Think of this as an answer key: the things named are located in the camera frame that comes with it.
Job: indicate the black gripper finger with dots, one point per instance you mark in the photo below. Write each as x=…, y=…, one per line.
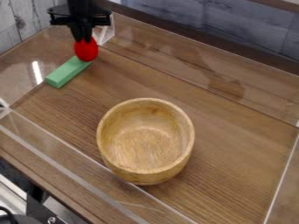
x=75, y=32
x=87, y=32

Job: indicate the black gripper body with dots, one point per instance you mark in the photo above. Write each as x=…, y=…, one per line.
x=79, y=10

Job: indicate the red plush strawberry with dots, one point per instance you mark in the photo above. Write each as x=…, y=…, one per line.
x=85, y=50

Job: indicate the green rectangular block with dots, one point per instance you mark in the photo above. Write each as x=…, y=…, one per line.
x=65, y=72

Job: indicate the wooden bowl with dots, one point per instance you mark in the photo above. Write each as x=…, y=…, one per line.
x=145, y=137

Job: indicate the clear acrylic corner bracket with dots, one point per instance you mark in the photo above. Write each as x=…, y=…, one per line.
x=104, y=32

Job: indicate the clear acrylic enclosure wall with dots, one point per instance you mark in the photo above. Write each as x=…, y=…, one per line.
x=241, y=103

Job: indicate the black metal mount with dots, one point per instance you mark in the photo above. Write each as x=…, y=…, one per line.
x=37, y=211

